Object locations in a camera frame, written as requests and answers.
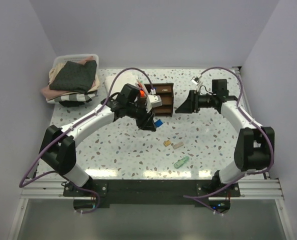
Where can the cream folded cloth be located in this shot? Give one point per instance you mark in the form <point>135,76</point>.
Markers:
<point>54,71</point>

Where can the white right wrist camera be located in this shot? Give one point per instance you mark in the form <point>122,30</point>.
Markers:
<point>196,80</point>

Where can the red gel pen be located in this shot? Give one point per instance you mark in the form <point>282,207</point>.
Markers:
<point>140,85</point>

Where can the green transparent utility knife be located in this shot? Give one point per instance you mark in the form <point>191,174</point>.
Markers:
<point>181,162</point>

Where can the pink folded cloth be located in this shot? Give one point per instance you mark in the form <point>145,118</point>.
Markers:
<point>51,94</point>

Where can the dark green folded cloth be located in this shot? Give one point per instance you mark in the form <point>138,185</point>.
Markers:
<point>75,77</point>

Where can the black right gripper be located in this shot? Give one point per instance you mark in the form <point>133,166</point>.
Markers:
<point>191,104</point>

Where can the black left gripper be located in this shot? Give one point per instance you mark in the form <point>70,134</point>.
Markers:
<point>146,123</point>

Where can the white folded towel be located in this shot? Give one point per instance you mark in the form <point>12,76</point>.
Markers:
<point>125,78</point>

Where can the striped folded cloth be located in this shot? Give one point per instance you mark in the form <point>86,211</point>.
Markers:
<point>74,97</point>

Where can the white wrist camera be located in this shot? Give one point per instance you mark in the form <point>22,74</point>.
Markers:
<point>153,101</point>
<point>196,80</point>

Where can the beige eraser block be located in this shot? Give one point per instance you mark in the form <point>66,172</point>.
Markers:
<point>177,145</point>

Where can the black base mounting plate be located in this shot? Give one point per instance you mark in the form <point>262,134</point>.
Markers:
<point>104,193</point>

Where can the white plastic laundry basket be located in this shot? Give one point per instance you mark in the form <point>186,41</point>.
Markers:
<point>75,58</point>

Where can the blue grey pencil sharpener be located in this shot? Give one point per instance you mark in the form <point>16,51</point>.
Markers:
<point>158,123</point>

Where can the small gold eraser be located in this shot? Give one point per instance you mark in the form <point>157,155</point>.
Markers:
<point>167,143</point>

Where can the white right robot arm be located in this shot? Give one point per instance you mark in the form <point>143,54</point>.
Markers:
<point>254,150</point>

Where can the orange black highlighter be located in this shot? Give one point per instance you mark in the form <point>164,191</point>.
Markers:
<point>142,94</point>

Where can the aluminium front rail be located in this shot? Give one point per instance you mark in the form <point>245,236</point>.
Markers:
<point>250,189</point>

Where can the brown wooden desk organizer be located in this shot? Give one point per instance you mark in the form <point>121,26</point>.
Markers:
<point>166,92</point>

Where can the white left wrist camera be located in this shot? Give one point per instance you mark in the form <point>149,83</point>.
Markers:
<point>153,101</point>

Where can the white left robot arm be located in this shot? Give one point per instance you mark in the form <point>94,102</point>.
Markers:
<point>59,144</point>

